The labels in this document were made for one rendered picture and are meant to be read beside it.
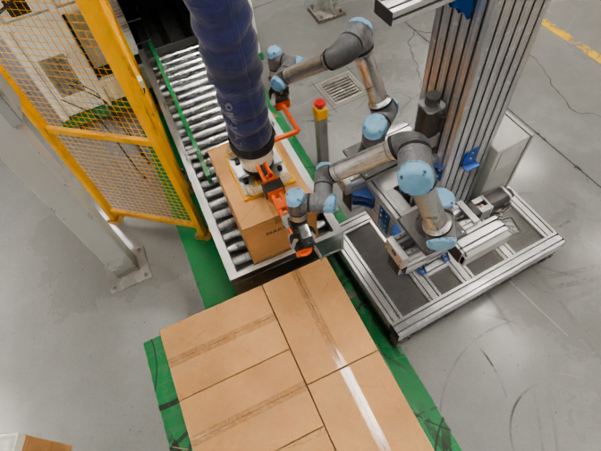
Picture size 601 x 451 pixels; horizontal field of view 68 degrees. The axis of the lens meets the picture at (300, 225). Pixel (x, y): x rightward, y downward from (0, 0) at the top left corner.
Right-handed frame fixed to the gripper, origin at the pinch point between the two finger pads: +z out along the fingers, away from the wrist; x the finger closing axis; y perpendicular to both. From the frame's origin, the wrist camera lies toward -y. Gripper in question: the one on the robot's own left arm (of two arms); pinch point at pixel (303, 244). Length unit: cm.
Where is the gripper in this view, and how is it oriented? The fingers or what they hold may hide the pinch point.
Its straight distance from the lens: 196.4
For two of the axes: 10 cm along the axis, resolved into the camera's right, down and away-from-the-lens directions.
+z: 0.8, 5.3, 8.4
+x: -9.1, 3.8, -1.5
